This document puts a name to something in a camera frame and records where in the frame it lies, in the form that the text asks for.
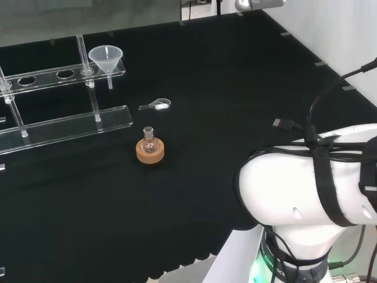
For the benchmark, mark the translucent plastic funnel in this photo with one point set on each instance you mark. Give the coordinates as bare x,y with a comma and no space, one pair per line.
105,57

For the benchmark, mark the clear acrylic funnel stand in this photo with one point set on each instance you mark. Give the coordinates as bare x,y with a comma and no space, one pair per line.
67,125

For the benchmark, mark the small glass round-bottom flask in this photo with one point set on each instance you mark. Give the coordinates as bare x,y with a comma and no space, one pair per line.
149,144

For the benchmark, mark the black bench cloth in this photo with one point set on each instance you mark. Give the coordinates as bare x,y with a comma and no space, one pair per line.
188,191

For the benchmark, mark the black tripod pole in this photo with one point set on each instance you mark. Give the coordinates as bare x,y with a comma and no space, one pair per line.
219,6

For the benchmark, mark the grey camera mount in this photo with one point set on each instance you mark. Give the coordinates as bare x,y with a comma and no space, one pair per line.
265,3

